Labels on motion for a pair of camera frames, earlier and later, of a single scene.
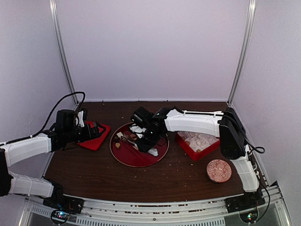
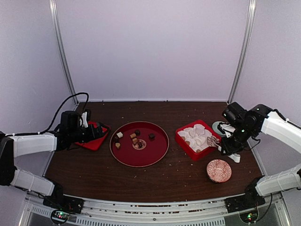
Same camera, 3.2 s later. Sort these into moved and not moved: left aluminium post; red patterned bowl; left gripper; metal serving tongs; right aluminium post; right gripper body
Moved: metal serving tongs; right gripper body
Not moved: left aluminium post; red patterned bowl; left gripper; right aluminium post
